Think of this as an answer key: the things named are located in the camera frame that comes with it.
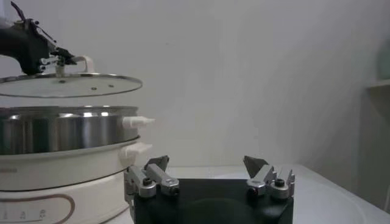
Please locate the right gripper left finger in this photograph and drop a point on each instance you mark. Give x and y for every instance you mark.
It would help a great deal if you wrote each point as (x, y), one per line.
(161, 178)

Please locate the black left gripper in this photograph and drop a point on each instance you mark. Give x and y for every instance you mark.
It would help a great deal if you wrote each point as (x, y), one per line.
(24, 45)

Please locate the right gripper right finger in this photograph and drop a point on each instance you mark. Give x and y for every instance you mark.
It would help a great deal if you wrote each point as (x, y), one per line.
(263, 178)

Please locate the round glass lid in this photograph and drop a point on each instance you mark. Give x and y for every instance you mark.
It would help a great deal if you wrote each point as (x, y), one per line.
(76, 86)

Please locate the perforated steel steamer basket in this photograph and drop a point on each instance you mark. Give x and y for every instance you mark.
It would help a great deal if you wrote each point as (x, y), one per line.
(76, 131)

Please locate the white electric cooker pot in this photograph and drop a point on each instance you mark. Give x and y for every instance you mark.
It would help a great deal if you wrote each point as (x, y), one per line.
(61, 176)

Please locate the pale green box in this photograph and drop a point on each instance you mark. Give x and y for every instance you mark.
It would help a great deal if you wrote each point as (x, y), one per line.
(385, 61)

